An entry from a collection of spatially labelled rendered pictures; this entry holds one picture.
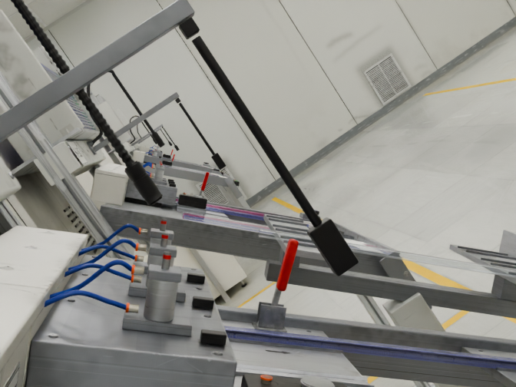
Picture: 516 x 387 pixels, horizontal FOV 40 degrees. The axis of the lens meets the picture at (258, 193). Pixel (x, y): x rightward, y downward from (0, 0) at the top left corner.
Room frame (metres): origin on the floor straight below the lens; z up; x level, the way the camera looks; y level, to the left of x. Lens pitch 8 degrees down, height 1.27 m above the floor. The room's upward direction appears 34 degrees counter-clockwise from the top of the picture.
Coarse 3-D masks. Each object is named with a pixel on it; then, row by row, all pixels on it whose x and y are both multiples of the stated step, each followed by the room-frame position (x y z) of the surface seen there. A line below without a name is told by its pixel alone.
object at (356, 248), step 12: (300, 240) 1.02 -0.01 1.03; (360, 252) 1.03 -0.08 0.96; (372, 252) 1.03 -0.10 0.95; (384, 252) 1.03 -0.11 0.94; (396, 252) 1.03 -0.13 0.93; (432, 264) 1.03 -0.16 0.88; (444, 264) 1.03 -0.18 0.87; (456, 264) 1.03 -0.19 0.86; (468, 264) 1.03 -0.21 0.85; (480, 264) 1.03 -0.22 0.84
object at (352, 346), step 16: (240, 336) 0.72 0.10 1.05; (256, 336) 0.72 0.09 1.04; (272, 336) 0.72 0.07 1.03; (288, 336) 0.73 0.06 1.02; (304, 336) 0.73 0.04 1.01; (320, 336) 0.74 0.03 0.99; (352, 352) 0.73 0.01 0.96; (368, 352) 0.73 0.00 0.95; (384, 352) 0.73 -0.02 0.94; (400, 352) 0.73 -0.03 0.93; (416, 352) 0.73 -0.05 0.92; (432, 352) 0.73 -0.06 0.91; (448, 352) 0.74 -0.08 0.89; (464, 352) 0.75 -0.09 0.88; (512, 368) 0.74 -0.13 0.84
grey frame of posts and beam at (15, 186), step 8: (0, 160) 0.84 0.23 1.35; (0, 168) 0.80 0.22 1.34; (0, 176) 0.78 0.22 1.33; (8, 176) 0.81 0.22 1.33; (0, 184) 0.75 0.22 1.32; (8, 184) 0.79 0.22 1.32; (16, 184) 0.84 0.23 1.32; (0, 192) 0.73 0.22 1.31; (8, 192) 0.77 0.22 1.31; (0, 200) 0.80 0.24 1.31; (0, 208) 0.82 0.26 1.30; (8, 208) 0.85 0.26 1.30; (0, 216) 0.82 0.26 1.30; (8, 216) 0.83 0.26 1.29; (0, 224) 0.82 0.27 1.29; (8, 224) 0.82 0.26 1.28; (16, 224) 0.84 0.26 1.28; (0, 232) 0.83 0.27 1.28
